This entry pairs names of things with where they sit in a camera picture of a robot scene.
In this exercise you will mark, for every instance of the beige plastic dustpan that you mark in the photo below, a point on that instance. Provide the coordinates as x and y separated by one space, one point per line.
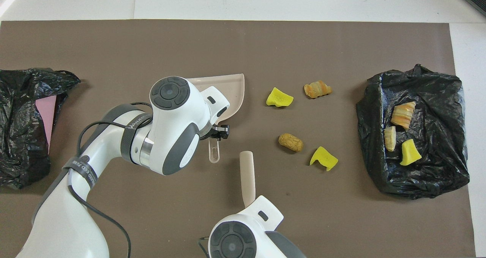
231 94

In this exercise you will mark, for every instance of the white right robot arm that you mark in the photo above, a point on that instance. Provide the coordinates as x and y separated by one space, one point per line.
273 216

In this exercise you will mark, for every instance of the brown bread roll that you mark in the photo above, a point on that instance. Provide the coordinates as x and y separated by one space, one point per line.
290 142

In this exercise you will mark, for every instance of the pink bin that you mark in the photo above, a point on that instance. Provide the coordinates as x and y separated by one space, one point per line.
45 110

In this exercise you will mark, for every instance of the beige brush with black bristles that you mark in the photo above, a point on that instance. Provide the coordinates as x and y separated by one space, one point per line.
247 174

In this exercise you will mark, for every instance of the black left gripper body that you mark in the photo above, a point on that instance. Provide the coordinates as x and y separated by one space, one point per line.
212 134

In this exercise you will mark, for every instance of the striped croissant piece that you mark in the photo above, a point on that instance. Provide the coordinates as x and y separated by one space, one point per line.
390 138
403 115
317 89

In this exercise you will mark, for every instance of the yellow sponge piece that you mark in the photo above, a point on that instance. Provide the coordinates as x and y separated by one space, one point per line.
324 157
409 153
279 98

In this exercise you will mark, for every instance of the brown table mat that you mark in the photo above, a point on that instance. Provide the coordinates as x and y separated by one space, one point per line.
341 220

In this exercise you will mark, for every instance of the black trash bag over pink bin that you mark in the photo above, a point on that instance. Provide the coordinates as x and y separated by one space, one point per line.
19 155

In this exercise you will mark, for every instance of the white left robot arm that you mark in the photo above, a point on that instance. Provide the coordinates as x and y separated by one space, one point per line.
178 128

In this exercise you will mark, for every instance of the black trash bag bin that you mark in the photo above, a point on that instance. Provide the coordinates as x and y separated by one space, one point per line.
436 174

